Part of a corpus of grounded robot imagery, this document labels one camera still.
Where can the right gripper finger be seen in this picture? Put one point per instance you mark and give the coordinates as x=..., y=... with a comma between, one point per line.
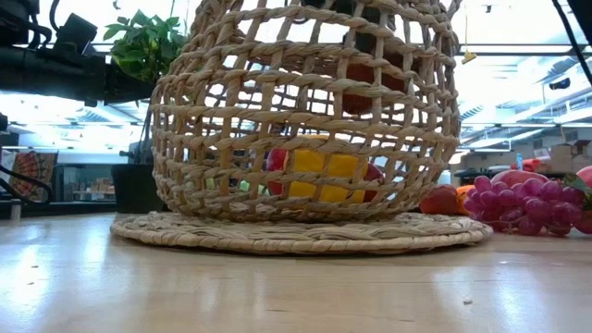
x=365, y=45

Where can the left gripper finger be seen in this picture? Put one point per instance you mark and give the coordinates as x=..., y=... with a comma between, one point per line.
x=129, y=88

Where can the bright red apple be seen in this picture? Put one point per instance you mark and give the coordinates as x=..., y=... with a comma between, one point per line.
x=357, y=102

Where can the yellow bell pepper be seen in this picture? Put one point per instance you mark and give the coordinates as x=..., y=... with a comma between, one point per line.
x=314, y=163

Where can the green cucumber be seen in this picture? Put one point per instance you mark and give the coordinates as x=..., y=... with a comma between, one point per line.
x=252, y=187

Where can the red brown apple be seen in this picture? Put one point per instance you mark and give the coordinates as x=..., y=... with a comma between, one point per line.
x=439, y=200

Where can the orange fruit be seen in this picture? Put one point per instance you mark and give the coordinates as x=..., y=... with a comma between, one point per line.
x=464, y=192

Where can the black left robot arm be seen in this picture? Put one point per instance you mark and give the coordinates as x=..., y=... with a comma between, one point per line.
x=14, y=7

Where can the woven straw basket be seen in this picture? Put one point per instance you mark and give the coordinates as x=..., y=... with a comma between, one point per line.
x=300, y=236

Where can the green leafy plant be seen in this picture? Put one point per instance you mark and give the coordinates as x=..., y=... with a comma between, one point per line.
x=143, y=51

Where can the black plant pot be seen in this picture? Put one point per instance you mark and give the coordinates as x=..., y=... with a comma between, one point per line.
x=134, y=189

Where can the yellow hanging tag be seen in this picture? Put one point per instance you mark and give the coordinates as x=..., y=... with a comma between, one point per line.
x=468, y=57

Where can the shelf with cardboard boxes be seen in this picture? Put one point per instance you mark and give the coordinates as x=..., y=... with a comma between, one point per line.
x=85, y=185

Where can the orange patterned panel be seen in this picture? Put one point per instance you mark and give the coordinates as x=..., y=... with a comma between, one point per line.
x=32, y=176

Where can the green apple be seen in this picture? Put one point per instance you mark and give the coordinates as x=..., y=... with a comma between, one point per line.
x=209, y=184

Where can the blue bottle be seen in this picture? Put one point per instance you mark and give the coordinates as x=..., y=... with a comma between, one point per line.
x=519, y=162

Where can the black ceiling fixture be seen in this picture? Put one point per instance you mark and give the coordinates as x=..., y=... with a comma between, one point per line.
x=559, y=83

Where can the red object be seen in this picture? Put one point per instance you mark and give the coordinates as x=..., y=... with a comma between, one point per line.
x=532, y=165

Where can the stacked cardboard boxes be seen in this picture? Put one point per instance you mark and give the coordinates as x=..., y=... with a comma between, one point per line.
x=566, y=157

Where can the purple grape bunch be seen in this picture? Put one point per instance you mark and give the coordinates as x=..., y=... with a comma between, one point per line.
x=532, y=208

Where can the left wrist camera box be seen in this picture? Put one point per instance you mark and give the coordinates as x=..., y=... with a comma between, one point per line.
x=76, y=32

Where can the black metal table frame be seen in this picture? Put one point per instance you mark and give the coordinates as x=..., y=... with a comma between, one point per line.
x=69, y=209

